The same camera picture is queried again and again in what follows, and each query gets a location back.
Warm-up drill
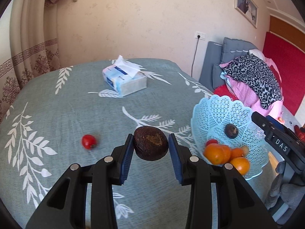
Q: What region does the white wall socket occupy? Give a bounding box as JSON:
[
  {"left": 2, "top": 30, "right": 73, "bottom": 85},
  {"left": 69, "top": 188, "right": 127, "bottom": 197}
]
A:
[{"left": 195, "top": 31, "right": 206, "bottom": 40}]

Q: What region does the black power cable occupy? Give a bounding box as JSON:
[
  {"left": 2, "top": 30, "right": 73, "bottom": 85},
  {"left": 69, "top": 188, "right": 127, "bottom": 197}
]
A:
[{"left": 191, "top": 37, "right": 200, "bottom": 77}]

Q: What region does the red bedding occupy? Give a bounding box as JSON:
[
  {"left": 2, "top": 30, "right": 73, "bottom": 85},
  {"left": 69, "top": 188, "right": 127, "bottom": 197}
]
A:
[{"left": 215, "top": 33, "right": 304, "bottom": 119}]

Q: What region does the red tomato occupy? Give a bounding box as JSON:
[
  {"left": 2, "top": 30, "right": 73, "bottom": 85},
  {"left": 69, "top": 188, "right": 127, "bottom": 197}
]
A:
[
  {"left": 82, "top": 134, "right": 97, "bottom": 150},
  {"left": 205, "top": 139, "right": 218, "bottom": 146}
]

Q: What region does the light blue lattice basket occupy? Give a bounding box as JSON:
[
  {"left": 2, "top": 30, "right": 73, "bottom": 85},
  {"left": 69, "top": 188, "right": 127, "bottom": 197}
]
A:
[{"left": 191, "top": 95, "right": 269, "bottom": 180}]

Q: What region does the smooth large orange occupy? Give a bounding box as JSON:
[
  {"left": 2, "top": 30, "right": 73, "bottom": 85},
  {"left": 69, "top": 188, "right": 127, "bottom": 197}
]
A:
[{"left": 203, "top": 143, "right": 225, "bottom": 165}]

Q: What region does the framed wall picture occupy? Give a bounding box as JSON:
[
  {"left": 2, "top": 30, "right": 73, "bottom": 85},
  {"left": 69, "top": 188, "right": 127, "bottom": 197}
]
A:
[{"left": 234, "top": 0, "right": 258, "bottom": 28}]

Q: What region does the pink blanket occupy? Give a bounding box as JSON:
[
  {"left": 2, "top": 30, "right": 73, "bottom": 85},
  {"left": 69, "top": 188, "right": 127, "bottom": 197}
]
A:
[{"left": 219, "top": 57, "right": 284, "bottom": 120}]

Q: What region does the tissue box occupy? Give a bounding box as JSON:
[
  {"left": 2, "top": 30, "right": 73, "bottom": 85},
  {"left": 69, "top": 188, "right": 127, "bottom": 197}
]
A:
[{"left": 102, "top": 55, "right": 147, "bottom": 97}]

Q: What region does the red tomato front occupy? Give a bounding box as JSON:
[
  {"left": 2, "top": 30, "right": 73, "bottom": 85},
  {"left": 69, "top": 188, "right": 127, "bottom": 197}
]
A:
[{"left": 82, "top": 134, "right": 97, "bottom": 150}]

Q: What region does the grey gloved right hand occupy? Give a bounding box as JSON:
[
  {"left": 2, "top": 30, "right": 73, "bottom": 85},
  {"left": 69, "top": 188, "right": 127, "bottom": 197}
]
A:
[{"left": 264, "top": 160, "right": 305, "bottom": 224}]

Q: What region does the small tan kiwi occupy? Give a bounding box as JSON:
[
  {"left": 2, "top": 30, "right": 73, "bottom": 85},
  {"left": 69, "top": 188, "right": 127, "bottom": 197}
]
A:
[{"left": 240, "top": 146, "right": 250, "bottom": 157}]

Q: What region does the large dark avocado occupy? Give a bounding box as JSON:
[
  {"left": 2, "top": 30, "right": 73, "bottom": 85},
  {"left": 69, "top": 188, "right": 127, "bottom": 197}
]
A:
[{"left": 134, "top": 126, "right": 169, "bottom": 161}]

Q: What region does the small dark avocado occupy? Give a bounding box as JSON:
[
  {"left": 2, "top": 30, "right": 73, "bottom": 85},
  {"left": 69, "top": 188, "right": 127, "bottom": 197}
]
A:
[{"left": 224, "top": 123, "right": 239, "bottom": 139}]

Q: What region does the rough orange tangerine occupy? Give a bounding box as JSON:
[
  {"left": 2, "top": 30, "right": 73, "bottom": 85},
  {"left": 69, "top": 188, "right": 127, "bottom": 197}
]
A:
[{"left": 220, "top": 145, "right": 231, "bottom": 164}]

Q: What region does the smooth small orange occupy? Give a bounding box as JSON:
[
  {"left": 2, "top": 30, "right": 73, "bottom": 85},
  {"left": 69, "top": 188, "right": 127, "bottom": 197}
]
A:
[{"left": 230, "top": 157, "right": 250, "bottom": 175}]

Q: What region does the teal leaf-print bedspread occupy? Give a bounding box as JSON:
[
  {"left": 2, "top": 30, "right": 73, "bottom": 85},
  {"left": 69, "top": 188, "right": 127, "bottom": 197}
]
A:
[{"left": 1, "top": 58, "right": 211, "bottom": 228}]

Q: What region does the grey cushioned headboard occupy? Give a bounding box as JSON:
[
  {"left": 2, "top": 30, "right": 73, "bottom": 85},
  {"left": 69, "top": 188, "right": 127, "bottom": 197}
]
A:
[{"left": 199, "top": 37, "right": 258, "bottom": 92}]

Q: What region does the beige patterned curtain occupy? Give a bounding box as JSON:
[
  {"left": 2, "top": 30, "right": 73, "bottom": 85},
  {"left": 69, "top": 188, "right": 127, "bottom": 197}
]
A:
[{"left": 1, "top": 0, "right": 61, "bottom": 118}]

